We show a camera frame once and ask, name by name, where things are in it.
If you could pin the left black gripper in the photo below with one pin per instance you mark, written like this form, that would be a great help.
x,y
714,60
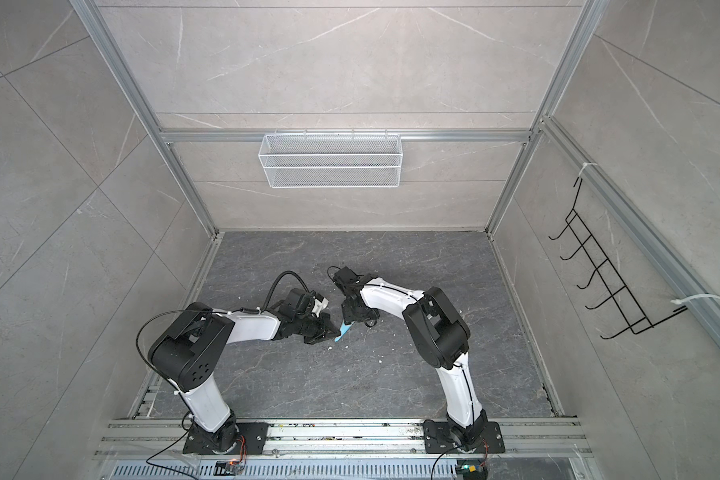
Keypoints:
x,y
326,332

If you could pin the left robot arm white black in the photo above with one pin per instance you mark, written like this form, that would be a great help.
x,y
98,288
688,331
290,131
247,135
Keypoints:
x,y
188,351

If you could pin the aluminium mounting rail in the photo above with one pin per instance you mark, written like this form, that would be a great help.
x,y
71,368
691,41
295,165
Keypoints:
x,y
386,438

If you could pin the black wire hook rack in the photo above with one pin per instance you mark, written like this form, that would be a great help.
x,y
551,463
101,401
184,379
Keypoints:
x,y
632,317

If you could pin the white cable tie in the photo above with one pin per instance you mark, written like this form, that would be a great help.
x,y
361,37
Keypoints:
x,y
695,297

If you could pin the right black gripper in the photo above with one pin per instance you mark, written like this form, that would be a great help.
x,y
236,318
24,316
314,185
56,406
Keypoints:
x,y
348,318

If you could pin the white wire mesh basket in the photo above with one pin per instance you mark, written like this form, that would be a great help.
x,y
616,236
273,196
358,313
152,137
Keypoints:
x,y
337,160

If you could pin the light blue paper sheet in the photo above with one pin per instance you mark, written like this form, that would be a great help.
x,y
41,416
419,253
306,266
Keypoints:
x,y
344,328

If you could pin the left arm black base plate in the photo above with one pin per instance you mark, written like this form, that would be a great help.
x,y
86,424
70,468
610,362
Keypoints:
x,y
228,440

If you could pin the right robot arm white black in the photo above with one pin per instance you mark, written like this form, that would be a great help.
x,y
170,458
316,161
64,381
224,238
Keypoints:
x,y
438,332

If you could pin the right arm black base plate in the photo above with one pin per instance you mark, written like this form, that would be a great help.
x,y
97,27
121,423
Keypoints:
x,y
443,437

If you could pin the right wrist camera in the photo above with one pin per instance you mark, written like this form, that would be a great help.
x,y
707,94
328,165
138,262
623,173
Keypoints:
x,y
347,281

